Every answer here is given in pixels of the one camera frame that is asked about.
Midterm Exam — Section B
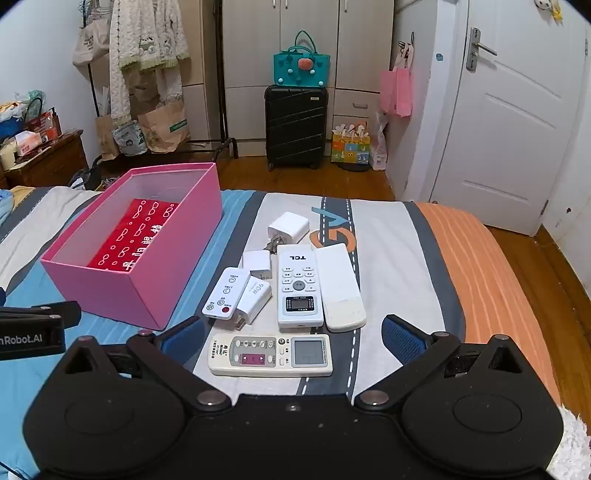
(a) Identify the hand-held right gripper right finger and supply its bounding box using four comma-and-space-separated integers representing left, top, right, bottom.
353, 314, 526, 412

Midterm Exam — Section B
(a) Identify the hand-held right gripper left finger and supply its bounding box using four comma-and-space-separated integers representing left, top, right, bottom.
62, 316, 232, 412

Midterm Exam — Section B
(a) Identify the small white remote control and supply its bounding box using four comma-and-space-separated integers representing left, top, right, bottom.
202, 268, 251, 320

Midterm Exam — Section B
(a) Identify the plain white remote control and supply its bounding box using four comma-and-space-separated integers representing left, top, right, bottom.
314, 243, 368, 333

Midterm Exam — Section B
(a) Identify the pink cardboard box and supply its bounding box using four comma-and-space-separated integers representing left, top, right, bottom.
41, 162, 225, 331

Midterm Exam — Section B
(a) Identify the white rectangular power adapter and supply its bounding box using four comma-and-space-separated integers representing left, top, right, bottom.
233, 275, 273, 330

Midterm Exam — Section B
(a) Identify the cream remote with large display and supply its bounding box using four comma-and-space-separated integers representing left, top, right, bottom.
207, 333, 334, 378

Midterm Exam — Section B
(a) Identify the small white charger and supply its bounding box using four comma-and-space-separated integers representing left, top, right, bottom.
242, 250, 274, 280

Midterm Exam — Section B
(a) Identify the white remote with small screen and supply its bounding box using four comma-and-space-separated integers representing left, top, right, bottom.
276, 244, 325, 329

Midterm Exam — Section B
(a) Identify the large white cube charger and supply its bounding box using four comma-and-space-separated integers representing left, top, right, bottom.
265, 211, 310, 247

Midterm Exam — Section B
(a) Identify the red glasses-print box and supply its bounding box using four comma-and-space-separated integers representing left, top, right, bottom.
87, 198, 180, 274

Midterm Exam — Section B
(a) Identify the black bag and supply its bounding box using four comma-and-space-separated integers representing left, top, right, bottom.
69, 154, 130, 192

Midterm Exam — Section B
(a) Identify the wooden nightstand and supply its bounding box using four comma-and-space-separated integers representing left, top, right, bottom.
0, 130, 89, 190

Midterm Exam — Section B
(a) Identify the clear plastic bag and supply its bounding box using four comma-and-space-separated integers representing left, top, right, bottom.
369, 111, 389, 172

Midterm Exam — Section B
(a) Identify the colourful gift bag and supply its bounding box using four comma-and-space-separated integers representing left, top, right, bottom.
331, 121, 371, 166

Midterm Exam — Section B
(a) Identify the black clothes rack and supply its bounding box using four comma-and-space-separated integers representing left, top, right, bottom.
76, 0, 238, 169

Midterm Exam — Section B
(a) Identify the tissue box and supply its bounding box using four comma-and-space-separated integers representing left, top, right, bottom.
14, 130, 49, 157

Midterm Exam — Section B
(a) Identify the small white printed bag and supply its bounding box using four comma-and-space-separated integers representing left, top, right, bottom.
112, 120, 148, 157

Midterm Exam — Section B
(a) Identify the brown paper bag green label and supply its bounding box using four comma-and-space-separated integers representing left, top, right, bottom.
137, 97, 191, 154

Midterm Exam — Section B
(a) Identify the red package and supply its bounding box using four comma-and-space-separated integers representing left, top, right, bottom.
27, 110, 63, 141

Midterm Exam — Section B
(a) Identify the plain brown paper bag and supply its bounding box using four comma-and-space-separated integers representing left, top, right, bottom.
95, 113, 121, 161

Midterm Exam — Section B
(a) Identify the blue plastic bag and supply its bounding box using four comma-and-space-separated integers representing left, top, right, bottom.
0, 108, 26, 139

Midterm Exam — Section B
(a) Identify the white door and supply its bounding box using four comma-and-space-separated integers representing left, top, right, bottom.
429, 0, 591, 237

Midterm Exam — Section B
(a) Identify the black suitcase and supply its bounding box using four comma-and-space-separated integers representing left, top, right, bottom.
264, 84, 329, 171

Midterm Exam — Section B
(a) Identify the green plastic bag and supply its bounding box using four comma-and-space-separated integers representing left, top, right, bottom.
25, 89, 47, 116

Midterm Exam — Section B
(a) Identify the pink paper bag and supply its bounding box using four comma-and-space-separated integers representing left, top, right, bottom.
379, 65, 413, 118

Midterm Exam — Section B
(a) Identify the brown printed paper bag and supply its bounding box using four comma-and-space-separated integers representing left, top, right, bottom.
124, 67, 160, 116

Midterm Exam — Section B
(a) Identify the teal tote bag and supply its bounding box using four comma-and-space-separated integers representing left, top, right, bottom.
273, 30, 327, 88

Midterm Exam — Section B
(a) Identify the beige tall cabinet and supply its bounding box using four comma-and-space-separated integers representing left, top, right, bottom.
178, 0, 223, 141

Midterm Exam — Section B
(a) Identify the beige canvas tote bag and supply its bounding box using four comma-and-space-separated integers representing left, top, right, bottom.
71, 18, 112, 68

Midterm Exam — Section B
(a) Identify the grey wardrobe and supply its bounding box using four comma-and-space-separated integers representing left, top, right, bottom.
221, 0, 398, 158

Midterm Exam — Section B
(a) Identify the white knitted cardigan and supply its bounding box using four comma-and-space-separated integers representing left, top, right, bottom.
109, 0, 191, 130

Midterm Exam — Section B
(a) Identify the bunch of clothes hangers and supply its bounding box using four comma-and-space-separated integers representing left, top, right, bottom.
78, 0, 116, 21

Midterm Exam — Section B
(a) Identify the small plush toy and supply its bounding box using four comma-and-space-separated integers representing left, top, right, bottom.
534, 0, 564, 21

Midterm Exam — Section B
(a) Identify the metal door handle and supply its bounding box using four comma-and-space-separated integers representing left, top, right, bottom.
466, 27, 498, 72

